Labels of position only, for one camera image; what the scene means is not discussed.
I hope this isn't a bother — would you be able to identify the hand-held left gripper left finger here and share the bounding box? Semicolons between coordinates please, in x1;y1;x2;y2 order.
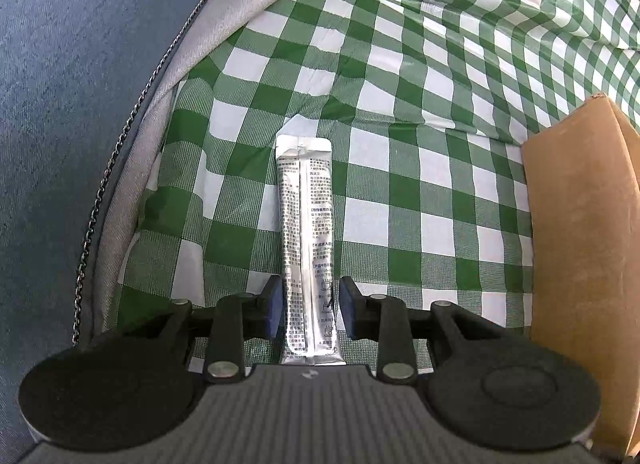
117;275;284;386

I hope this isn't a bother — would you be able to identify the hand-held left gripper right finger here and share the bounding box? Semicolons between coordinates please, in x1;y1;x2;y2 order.
339;276;506;386

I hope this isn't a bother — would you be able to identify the silver coffee sachet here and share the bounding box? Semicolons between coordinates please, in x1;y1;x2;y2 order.
275;135;347;367

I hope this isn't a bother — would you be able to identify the cardboard box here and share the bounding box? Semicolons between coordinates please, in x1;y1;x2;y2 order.
521;94;640;455

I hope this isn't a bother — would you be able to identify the green checkered cloth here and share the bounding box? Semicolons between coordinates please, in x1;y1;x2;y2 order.
107;0;640;380

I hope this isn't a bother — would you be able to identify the grey sofa cushion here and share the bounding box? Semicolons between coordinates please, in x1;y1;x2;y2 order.
72;0;286;345

